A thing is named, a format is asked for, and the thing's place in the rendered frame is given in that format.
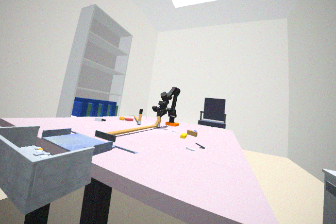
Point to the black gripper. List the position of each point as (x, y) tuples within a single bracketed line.
[(163, 109)]

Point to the long scraper with wooden handle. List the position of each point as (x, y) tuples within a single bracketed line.
[(112, 135)]

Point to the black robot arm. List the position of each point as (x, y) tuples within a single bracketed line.
[(168, 96)]

